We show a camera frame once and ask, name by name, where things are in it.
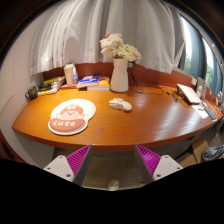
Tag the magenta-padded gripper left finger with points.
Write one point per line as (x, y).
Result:
(60, 166)

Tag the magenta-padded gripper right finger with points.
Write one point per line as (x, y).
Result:
(165, 165)

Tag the white computer mouse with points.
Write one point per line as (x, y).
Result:
(120, 104)

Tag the white pink cartoon mouse pad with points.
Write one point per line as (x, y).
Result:
(71, 115)

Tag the brown cardboard box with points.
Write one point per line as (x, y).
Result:
(196, 150)

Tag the white paper sheet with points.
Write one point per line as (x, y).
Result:
(201, 112)

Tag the white tilted laptop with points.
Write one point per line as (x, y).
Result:
(189, 93)

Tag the dark green mug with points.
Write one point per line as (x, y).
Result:
(32, 93)

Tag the red flat notebook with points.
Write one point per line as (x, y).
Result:
(68, 86)

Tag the stack of dark yellow books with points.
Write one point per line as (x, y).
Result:
(50, 85)

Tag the small clear spray bottle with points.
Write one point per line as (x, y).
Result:
(75, 77)

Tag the white tumbler cup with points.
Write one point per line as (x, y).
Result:
(68, 74)

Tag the white ceramic vase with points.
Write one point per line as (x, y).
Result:
(119, 76)

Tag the window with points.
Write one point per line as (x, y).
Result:
(196, 53)

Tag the white artificial flower bouquet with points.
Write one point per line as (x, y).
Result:
(116, 46)

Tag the white curtain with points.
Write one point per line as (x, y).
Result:
(86, 30)

